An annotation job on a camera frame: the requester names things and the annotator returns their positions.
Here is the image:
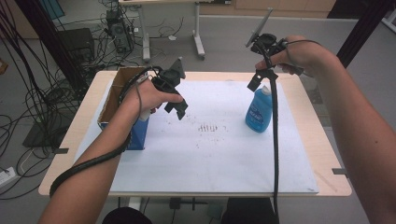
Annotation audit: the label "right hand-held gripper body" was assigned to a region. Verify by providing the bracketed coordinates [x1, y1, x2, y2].
[245, 7, 288, 72]

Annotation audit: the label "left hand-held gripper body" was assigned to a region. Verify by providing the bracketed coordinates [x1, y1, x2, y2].
[150, 57, 189, 108]

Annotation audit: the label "blue bottle with white cap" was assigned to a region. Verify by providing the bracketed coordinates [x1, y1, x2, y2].
[245, 84, 275, 134]

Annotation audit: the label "person's left hand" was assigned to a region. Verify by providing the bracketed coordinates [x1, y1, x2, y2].
[122, 77, 185, 120]

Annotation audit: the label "person's right hand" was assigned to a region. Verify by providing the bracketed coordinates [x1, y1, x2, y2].
[255, 35, 339, 77]

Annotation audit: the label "cardboard box with blue sides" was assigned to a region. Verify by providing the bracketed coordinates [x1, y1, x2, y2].
[97, 65, 157, 151]

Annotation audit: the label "white mat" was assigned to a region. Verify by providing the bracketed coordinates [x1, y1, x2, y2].
[74, 79, 320, 194]

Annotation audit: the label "black computer tower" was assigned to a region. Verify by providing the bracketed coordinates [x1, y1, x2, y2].
[105, 8, 135, 54]

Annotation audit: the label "black case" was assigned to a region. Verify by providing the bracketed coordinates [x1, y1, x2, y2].
[57, 27, 96, 63]

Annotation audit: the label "black metal stand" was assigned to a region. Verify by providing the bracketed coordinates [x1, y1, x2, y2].
[335, 0, 396, 69]
[14, 0, 90, 96]

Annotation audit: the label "person's black pants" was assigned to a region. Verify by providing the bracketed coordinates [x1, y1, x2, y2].
[102, 197, 280, 224]

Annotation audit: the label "black floor mat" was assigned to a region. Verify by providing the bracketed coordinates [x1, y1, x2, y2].
[21, 102, 79, 149]

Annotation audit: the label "white power strip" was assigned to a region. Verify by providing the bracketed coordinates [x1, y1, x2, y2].
[0, 166, 17, 189]

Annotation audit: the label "black sleeved right gripper cable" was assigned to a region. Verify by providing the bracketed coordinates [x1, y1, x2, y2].
[269, 77, 280, 218]

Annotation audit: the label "white desk frame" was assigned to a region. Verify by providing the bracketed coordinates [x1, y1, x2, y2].
[118, 0, 207, 63]

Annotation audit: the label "tangle of black floor cables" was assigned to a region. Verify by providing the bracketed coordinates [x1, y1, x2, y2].
[0, 0, 185, 200]

